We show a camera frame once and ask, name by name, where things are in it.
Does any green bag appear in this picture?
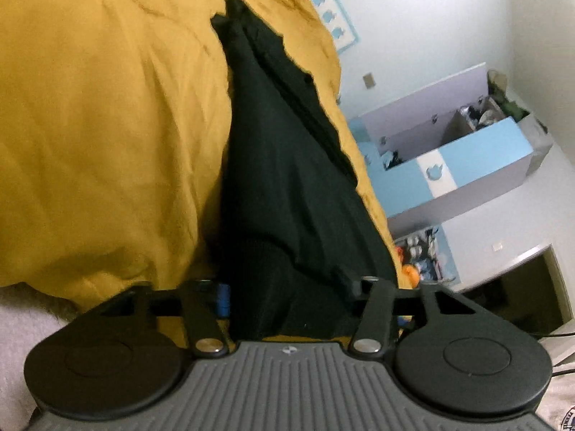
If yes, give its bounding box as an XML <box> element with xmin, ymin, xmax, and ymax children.
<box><xmin>487</xmin><ymin>69</ymin><xmax>525</xmax><ymax>123</ymax></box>

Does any yellow blanket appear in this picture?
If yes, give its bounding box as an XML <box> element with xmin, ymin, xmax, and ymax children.
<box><xmin>0</xmin><ymin>0</ymin><xmax>420</xmax><ymax>352</ymax></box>

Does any pile of toys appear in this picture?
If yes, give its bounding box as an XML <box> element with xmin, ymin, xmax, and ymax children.
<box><xmin>394</xmin><ymin>228</ymin><xmax>455</xmax><ymax>289</ymax></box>

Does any white fuzzy cloth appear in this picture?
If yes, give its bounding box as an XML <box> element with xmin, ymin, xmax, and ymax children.
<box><xmin>0</xmin><ymin>284</ymin><xmax>82</xmax><ymax>431</ymax></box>

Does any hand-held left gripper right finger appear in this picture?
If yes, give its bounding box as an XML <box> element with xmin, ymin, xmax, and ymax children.
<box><xmin>349</xmin><ymin>276</ymin><xmax>480</xmax><ymax>356</ymax></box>

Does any black garment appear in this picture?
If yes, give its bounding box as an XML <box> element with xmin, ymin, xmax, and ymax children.
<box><xmin>210</xmin><ymin>0</ymin><xmax>400</xmax><ymax>341</ymax></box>

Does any white printed cloth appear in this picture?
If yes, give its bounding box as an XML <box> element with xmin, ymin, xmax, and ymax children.
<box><xmin>536</xmin><ymin>367</ymin><xmax>575</xmax><ymax>431</ymax></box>

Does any grey and blue cabinet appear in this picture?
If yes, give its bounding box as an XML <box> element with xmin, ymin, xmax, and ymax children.
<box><xmin>348</xmin><ymin>63</ymin><xmax>554</xmax><ymax>222</ymax></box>

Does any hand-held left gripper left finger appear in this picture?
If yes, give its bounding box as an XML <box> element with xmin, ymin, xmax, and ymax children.
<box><xmin>89</xmin><ymin>279</ymin><xmax>233</xmax><ymax>360</ymax></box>

